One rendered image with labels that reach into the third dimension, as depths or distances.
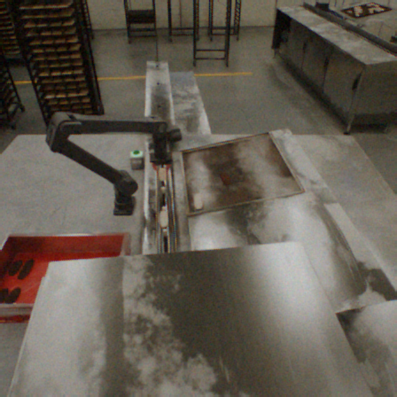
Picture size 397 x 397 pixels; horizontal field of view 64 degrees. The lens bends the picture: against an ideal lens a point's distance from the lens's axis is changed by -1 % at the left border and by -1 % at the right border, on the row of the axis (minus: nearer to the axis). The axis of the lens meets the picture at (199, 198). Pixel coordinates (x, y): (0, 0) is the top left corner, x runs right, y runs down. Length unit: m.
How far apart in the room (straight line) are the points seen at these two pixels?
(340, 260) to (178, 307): 0.72
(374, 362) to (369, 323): 0.13
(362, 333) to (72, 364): 0.92
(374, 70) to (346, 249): 2.84
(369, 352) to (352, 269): 0.25
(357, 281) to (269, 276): 0.54
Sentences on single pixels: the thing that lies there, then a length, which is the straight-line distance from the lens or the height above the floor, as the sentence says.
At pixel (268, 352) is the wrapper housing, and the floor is 1.30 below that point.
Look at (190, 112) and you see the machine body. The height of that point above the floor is 0.82.
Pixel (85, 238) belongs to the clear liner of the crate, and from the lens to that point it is 1.31.
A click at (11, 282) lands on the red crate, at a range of 1.39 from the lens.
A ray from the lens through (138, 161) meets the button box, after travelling 1.73.
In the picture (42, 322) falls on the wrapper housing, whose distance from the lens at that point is 0.64.
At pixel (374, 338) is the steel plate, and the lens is 1.24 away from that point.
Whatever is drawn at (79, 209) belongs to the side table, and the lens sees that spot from 1.58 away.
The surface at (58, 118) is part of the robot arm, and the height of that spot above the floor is 1.31.
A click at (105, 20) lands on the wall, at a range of 8.47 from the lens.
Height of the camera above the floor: 1.81
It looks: 40 degrees down
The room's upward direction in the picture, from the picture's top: straight up
